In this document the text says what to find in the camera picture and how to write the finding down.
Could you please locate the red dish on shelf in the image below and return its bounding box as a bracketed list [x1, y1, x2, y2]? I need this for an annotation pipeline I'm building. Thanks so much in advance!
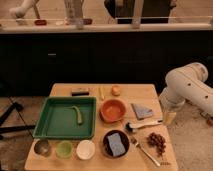
[34, 19, 47, 26]

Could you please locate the blue grey cloth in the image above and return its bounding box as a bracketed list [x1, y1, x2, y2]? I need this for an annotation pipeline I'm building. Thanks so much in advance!
[131, 103, 154, 120]

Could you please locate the small orange fruit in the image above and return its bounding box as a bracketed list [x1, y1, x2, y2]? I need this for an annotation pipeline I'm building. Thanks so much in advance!
[111, 85, 121, 96]

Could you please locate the black tripod stand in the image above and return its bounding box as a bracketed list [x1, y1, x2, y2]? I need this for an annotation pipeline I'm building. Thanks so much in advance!
[0, 97, 35, 141]

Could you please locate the orange bowl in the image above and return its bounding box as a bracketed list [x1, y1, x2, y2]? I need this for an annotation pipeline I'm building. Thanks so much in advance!
[100, 99, 126, 123]

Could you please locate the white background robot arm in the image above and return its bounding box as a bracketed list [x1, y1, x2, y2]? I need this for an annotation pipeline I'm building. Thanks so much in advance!
[9, 0, 39, 19]

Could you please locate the brown grape bunch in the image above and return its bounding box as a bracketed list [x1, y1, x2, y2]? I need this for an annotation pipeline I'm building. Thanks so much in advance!
[147, 132, 166, 156]

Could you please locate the metal fork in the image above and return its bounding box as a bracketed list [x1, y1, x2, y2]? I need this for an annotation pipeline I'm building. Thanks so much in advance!
[130, 137, 161, 167]

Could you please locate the dark bowl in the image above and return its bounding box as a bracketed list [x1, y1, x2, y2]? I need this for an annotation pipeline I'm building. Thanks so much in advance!
[103, 130, 130, 158]

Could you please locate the green pepper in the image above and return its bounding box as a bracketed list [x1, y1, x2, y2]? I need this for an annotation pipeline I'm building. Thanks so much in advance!
[71, 106, 83, 125]

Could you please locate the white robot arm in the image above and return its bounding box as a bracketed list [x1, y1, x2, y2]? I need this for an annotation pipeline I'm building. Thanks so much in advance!
[159, 62, 213, 125]

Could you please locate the blue sponge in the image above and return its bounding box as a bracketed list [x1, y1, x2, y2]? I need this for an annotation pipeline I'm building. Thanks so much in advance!
[107, 133, 126, 157]

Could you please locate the green plastic tray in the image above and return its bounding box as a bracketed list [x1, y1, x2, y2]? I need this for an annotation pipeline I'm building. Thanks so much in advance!
[33, 97, 96, 140]

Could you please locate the green plastic cup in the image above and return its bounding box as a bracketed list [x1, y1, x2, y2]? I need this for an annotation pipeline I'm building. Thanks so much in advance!
[55, 140, 72, 158]

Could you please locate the metal cup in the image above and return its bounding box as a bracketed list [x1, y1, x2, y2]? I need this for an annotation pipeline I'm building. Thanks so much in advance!
[34, 139, 51, 156]

